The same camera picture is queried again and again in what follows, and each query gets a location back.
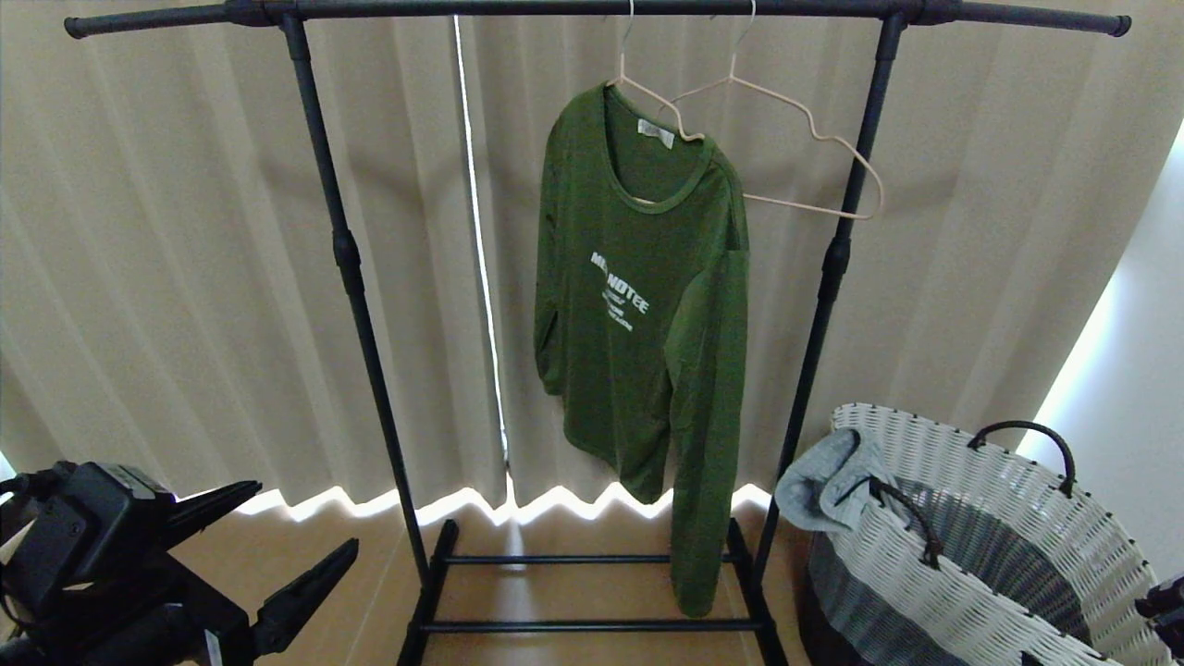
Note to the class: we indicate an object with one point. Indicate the black clothes rack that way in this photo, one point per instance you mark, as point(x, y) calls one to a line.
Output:
point(347, 250)

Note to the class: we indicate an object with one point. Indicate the pale grey garment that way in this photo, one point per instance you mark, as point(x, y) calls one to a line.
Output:
point(823, 486)

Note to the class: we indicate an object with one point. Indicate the white laundry basket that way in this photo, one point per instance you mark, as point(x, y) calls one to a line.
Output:
point(925, 453)

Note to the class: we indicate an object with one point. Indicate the green printed shirt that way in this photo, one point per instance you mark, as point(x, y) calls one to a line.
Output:
point(629, 370)

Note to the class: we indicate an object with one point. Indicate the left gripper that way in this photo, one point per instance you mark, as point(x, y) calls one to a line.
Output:
point(139, 620)

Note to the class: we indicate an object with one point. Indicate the pink clothes hanger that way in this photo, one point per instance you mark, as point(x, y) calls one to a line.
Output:
point(732, 67)
point(621, 69)

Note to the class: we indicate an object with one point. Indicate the beige curtain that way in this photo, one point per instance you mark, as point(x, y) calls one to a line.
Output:
point(185, 277)

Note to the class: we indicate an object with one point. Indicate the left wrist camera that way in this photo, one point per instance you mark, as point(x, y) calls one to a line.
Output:
point(83, 527)

